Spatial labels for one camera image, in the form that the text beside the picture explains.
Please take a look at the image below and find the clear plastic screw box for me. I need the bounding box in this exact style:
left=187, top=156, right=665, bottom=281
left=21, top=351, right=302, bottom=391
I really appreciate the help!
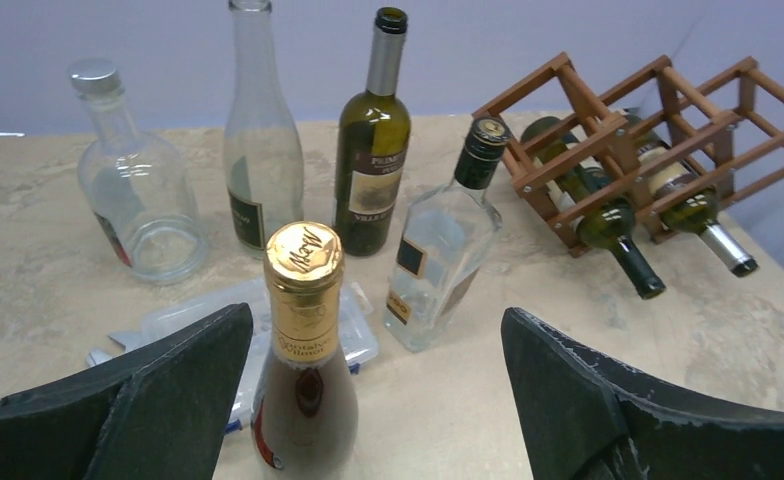
left=138, top=276, right=379, bottom=434

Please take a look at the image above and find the clear bottle black cap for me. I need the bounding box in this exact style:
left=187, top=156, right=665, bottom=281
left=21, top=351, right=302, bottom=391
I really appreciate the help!
left=384, top=116, right=511, bottom=352

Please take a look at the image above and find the dark bottle silver cap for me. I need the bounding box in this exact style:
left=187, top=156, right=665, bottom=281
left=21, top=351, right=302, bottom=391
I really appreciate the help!
left=333, top=7, right=411, bottom=257

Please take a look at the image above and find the red wine bottle gold cap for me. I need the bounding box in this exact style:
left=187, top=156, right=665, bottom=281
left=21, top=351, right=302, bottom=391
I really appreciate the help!
left=252, top=221, right=359, bottom=479

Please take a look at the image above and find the clear glass bottle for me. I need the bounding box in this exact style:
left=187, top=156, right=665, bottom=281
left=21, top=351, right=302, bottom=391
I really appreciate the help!
left=67, top=58, right=208, bottom=285
left=223, top=1, right=305, bottom=258

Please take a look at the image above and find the green bottle silver neck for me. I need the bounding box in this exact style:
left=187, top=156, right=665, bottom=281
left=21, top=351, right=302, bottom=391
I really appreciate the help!
left=647, top=160, right=759, bottom=277

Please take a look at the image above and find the dark bottle black cap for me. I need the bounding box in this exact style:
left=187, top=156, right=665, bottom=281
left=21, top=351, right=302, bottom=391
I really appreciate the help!
left=519, top=115, right=668, bottom=301

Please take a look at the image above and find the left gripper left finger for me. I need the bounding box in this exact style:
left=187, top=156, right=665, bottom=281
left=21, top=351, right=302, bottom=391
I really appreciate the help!
left=0, top=303, right=253, bottom=479

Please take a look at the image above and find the wooden wine rack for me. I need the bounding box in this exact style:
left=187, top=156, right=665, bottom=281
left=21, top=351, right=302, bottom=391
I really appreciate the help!
left=471, top=51, right=784, bottom=258

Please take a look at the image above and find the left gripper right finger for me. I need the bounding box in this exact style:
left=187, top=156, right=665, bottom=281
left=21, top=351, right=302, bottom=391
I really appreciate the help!
left=501, top=307, right=784, bottom=479

